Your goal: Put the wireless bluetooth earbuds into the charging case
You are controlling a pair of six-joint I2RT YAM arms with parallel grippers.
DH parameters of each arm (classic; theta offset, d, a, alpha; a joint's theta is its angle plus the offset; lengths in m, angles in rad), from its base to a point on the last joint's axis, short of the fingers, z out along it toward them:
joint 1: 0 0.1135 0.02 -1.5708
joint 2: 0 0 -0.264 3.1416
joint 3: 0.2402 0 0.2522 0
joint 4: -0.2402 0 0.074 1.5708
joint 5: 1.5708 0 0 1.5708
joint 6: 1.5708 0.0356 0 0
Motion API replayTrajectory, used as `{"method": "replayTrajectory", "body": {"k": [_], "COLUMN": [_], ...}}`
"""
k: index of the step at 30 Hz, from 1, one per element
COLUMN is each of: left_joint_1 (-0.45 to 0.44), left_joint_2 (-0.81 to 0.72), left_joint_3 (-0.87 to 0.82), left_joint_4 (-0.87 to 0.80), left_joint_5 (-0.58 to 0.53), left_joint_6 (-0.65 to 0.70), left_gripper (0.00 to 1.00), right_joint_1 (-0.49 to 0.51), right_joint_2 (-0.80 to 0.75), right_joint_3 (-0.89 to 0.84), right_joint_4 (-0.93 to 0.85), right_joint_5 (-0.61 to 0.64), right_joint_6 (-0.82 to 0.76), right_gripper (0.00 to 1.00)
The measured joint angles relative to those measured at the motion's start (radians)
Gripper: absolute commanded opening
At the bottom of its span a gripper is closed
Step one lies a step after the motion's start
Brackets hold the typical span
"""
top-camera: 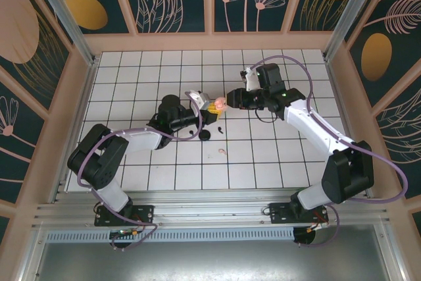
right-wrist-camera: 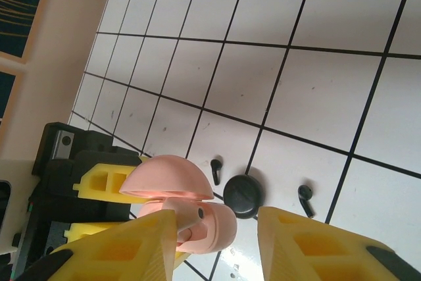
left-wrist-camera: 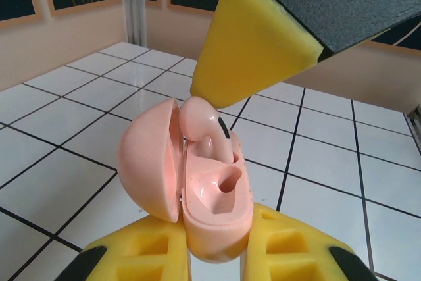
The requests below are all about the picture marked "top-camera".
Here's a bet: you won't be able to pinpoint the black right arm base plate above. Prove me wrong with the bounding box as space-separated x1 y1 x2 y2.
268 201 330 224

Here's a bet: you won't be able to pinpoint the slotted grey cable duct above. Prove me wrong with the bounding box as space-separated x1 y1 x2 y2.
45 227 297 243

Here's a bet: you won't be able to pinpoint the red orange power wires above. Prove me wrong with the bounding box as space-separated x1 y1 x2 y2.
130 213 147 236
307 210 330 233

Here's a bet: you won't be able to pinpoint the thin black right gripper cable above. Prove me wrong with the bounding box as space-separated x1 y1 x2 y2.
255 109 280 124

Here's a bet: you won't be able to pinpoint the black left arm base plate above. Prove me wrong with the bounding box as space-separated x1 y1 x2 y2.
94 204 155 228

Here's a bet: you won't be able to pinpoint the grey metal sheet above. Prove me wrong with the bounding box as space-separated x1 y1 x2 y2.
18 224 404 281

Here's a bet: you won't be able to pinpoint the long aluminium mounting rail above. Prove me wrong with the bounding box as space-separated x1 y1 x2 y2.
31 190 391 229

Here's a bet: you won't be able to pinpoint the aluminium corner post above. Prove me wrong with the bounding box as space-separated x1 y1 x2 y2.
26 0 99 66
324 0 384 61

